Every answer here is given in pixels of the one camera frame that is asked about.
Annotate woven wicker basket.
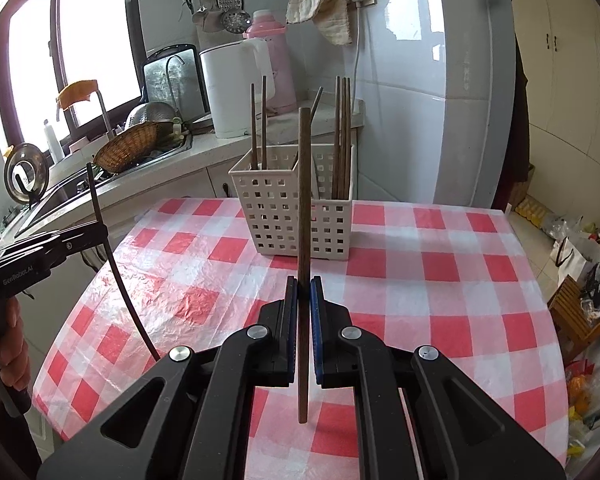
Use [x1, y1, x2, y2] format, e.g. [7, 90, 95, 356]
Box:
[94, 122, 158, 174]

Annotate pink thermos flask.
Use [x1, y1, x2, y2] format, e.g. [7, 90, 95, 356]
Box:
[242, 10, 297, 115]

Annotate steel cutting board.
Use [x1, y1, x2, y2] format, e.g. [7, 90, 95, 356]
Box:
[143, 44, 210, 122]

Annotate steel pot lid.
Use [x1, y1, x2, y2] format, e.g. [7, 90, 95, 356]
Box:
[4, 143, 50, 206]

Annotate person's left hand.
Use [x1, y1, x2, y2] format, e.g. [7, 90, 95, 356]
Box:
[0, 297, 31, 391]

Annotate white electric kettle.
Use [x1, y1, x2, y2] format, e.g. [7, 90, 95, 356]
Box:
[200, 38, 276, 139]

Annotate wooden stool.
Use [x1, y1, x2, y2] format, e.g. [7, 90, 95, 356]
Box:
[547, 275, 600, 365]

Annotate metal colander bowl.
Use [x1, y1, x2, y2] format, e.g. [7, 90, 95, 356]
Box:
[125, 102, 178, 129]

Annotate white perforated utensil basket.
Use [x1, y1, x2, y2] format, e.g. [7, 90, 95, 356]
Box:
[228, 144, 352, 260]

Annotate red white checkered tablecloth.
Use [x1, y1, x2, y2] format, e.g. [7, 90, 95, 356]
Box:
[32, 198, 568, 479]

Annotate beige hanging dish cloth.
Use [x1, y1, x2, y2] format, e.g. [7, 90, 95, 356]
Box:
[286, 0, 352, 47]

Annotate orange cloth on faucet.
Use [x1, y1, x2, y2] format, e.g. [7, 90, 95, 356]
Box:
[56, 79, 98, 110]

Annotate cream wall cabinets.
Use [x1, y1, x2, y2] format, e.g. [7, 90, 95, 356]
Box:
[513, 0, 600, 224]

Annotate chrome sink faucet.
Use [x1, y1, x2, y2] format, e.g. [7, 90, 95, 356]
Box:
[95, 89, 116, 141]

